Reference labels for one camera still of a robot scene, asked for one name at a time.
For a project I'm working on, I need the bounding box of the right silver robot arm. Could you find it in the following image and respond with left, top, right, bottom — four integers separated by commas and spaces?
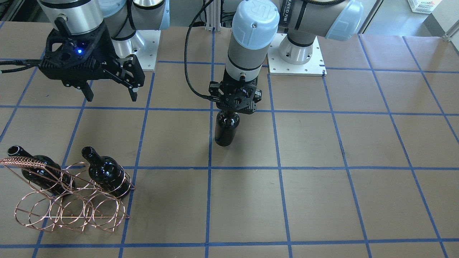
38, 0, 170, 101

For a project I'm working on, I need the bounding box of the dark wine bottle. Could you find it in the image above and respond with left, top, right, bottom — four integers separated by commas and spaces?
214, 110, 240, 147

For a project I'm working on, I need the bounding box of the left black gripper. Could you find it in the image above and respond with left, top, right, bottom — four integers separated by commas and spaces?
209, 70, 262, 114

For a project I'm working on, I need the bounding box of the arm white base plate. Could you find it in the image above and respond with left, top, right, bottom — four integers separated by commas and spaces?
112, 30, 162, 72
268, 34, 327, 76

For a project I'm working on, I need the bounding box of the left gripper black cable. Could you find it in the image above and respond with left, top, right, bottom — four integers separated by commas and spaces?
184, 0, 216, 101

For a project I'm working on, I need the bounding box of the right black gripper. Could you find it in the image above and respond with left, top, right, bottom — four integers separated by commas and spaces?
39, 20, 145, 102

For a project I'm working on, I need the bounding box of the copper wire wine basket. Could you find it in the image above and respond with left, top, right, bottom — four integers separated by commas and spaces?
1, 157, 130, 232

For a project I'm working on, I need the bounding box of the dark bottle in basket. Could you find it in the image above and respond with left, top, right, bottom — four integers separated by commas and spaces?
7, 145, 76, 196
81, 146, 131, 198

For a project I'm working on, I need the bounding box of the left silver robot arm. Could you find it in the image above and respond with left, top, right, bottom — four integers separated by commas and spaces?
209, 0, 364, 116

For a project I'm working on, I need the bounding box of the aluminium frame post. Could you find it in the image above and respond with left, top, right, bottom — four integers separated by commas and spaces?
205, 0, 222, 34

